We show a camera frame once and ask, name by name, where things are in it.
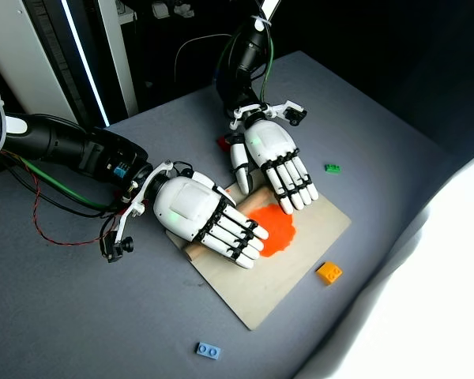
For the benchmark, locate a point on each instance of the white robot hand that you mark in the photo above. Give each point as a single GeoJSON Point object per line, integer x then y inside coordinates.
{"type": "Point", "coordinates": [270, 144]}
{"type": "Point", "coordinates": [185, 205]}

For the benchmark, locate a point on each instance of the wooden rolling pin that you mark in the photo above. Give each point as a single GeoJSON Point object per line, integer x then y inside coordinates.
{"type": "Point", "coordinates": [256, 199]}

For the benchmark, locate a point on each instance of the red toy brick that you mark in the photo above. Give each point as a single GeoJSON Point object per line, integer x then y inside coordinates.
{"type": "Point", "coordinates": [221, 143]}

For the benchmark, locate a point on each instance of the green toy brick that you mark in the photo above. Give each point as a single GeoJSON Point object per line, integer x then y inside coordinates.
{"type": "Point", "coordinates": [333, 168]}

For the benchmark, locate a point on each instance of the flat orange dough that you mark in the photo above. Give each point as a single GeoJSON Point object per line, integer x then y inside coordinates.
{"type": "Point", "coordinates": [276, 233]}

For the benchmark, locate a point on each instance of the light wooden board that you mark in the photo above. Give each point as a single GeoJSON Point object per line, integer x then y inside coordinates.
{"type": "Point", "coordinates": [260, 292]}

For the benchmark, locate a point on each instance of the grey table cloth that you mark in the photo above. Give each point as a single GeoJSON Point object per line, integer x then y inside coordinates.
{"type": "Point", "coordinates": [102, 316]}

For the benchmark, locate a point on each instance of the orange toy block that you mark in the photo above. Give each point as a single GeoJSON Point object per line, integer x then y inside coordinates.
{"type": "Point", "coordinates": [328, 273]}

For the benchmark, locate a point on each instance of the blue toy brick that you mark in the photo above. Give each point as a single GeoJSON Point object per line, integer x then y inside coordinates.
{"type": "Point", "coordinates": [208, 351]}

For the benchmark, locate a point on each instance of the white light strip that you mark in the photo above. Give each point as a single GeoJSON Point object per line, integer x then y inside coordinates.
{"type": "Point", "coordinates": [85, 65]}

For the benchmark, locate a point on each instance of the white backdrop sheet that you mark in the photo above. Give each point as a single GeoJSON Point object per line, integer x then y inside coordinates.
{"type": "Point", "coordinates": [438, 276]}

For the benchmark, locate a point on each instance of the white robot body column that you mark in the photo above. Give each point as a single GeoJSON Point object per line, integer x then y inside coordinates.
{"type": "Point", "coordinates": [23, 59]}

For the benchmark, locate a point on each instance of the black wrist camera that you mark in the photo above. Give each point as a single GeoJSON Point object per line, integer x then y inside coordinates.
{"type": "Point", "coordinates": [295, 115]}
{"type": "Point", "coordinates": [116, 248]}

